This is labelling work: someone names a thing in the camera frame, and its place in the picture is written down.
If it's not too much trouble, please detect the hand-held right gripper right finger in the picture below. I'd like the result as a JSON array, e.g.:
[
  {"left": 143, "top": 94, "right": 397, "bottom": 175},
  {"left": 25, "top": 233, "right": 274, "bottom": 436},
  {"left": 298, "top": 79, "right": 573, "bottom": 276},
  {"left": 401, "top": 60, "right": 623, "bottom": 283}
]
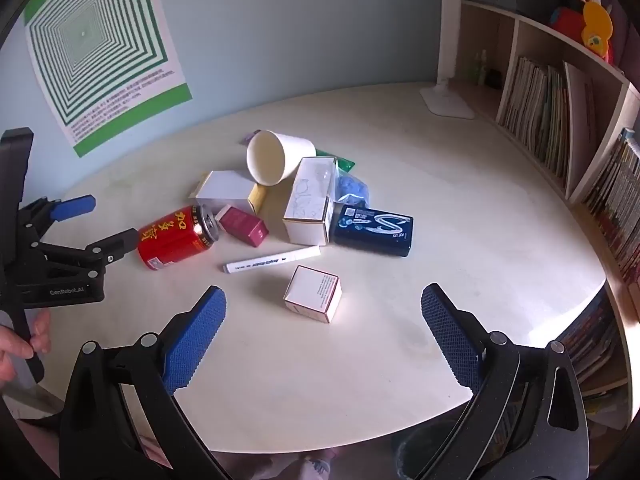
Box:
[{"left": 420, "top": 282, "right": 591, "bottom": 480}]

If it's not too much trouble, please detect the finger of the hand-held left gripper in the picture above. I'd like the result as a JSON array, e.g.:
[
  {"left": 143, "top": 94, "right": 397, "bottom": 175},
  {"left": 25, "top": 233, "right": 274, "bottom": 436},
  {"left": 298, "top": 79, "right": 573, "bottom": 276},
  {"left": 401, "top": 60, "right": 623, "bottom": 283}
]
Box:
[
  {"left": 37, "top": 228, "right": 139, "bottom": 281},
  {"left": 17, "top": 195, "right": 97, "bottom": 241}
]

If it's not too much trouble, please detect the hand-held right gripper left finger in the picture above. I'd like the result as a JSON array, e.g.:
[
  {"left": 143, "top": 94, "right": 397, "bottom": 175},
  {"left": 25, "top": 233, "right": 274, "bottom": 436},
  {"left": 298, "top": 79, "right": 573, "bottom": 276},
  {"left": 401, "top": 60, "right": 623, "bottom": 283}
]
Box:
[{"left": 59, "top": 285, "right": 231, "bottom": 480}]

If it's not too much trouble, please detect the tall white box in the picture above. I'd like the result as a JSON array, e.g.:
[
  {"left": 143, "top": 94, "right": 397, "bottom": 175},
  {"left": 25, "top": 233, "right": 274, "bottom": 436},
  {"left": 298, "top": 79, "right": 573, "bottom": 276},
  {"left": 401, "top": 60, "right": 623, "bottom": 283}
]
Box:
[{"left": 282, "top": 156, "right": 337, "bottom": 247}]

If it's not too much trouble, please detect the white paper cup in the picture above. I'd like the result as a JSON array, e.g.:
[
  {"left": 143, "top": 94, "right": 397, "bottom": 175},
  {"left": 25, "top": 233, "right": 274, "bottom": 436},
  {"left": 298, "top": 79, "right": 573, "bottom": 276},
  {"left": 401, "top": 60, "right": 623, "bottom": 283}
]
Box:
[{"left": 246, "top": 130, "right": 317, "bottom": 186}]

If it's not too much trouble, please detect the person's left hand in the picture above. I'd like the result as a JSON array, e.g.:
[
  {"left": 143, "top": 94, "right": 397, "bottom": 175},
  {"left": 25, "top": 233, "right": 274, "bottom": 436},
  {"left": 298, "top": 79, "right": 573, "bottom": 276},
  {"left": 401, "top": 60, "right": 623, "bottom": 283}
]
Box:
[{"left": 0, "top": 309, "right": 52, "bottom": 387}]

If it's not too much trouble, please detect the red drink can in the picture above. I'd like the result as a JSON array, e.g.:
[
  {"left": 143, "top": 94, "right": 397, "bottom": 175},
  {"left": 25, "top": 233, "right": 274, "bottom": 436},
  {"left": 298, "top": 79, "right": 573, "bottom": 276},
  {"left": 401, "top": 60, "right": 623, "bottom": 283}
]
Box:
[{"left": 137, "top": 204, "right": 222, "bottom": 272}]

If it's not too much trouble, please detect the white marker pen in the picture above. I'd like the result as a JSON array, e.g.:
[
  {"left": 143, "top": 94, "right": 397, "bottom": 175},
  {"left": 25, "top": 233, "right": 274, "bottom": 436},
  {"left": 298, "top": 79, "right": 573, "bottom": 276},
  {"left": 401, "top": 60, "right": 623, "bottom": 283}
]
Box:
[{"left": 221, "top": 245, "right": 322, "bottom": 276}]

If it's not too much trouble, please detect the small white carton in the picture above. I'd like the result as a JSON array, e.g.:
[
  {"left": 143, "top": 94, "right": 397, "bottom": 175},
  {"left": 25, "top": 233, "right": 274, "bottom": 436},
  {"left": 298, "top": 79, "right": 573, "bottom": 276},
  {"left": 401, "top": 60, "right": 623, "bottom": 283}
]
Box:
[{"left": 188, "top": 170, "right": 269, "bottom": 216}]

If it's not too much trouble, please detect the white box with red print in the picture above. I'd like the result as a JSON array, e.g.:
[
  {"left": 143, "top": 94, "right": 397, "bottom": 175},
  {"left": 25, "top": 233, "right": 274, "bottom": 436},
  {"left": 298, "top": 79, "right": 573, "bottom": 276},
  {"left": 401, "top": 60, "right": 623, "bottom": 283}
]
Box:
[{"left": 283, "top": 265, "right": 344, "bottom": 324}]

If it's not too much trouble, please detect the small maroon box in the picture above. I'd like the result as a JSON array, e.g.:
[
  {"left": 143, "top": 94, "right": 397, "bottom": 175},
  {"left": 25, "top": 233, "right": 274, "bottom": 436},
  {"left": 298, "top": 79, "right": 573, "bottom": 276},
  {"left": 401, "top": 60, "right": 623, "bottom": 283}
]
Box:
[{"left": 215, "top": 205, "right": 269, "bottom": 249}]

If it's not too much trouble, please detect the dark blue gum box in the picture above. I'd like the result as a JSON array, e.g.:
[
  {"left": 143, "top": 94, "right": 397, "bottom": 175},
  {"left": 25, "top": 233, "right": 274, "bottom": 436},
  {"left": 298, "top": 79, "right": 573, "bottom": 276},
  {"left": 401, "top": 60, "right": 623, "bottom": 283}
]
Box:
[{"left": 334, "top": 205, "right": 415, "bottom": 259}]

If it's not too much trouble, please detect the stack of colourful flat books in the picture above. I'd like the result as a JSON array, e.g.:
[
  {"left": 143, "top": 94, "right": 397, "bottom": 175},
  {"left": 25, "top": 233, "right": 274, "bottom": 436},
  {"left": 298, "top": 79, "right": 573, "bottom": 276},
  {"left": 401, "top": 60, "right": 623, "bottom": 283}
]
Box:
[{"left": 555, "top": 292, "right": 622, "bottom": 386}]

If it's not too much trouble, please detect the blue plastic wrapper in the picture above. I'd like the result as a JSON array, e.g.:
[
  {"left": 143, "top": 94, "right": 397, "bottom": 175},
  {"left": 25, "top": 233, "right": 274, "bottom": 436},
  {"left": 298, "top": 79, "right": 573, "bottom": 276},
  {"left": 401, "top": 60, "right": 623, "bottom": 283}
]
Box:
[{"left": 336, "top": 174, "right": 372, "bottom": 207}]

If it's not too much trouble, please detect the green packet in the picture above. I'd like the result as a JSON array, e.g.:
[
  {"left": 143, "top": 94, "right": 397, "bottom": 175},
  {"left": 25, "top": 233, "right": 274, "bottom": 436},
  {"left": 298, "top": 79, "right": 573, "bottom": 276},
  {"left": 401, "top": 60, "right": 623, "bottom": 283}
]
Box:
[{"left": 315, "top": 147, "right": 357, "bottom": 172}]

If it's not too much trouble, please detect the row of thin upright books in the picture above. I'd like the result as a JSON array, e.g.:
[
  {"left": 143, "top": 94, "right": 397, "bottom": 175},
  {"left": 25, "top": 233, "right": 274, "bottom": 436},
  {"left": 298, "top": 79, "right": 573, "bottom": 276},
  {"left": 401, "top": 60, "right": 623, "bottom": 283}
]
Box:
[{"left": 497, "top": 56, "right": 598, "bottom": 186}]

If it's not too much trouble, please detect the wooden bookshelf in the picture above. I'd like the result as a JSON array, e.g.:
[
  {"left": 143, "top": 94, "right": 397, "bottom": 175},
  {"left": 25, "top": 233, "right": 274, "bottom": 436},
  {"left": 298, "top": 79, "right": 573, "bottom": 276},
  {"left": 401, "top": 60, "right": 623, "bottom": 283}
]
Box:
[{"left": 457, "top": 0, "right": 640, "bottom": 431}]

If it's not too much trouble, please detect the white desk lamp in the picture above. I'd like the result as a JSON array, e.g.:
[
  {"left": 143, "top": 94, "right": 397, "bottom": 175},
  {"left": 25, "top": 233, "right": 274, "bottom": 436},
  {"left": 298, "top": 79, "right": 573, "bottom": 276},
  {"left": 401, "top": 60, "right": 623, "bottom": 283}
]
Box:
[{"left": 419, "top": 0, "right": 476, "bottom": 120}]

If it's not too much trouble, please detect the red plastic toy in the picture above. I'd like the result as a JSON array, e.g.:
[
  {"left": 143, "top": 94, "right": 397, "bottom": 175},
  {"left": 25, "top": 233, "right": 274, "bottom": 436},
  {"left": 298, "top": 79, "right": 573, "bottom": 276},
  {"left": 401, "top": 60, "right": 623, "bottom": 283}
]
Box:
[{"left": 550, "top": 6, "right": 586, "bottom": 36}]

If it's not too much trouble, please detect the yellow plastic toy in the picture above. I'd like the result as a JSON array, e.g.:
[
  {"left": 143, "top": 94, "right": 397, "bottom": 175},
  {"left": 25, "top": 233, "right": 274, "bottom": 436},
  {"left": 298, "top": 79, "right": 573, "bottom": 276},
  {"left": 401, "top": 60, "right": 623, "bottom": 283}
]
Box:
[{"left": 582, "top": 1, "right": 615, "bottom": 63}]

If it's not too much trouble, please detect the green striped wall poster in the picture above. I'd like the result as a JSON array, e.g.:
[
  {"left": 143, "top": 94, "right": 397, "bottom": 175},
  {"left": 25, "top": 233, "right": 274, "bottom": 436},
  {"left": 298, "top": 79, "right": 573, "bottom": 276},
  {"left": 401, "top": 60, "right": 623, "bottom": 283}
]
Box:
[{"left": 24, "top": 0, "right": 195, "bottom": 158}]

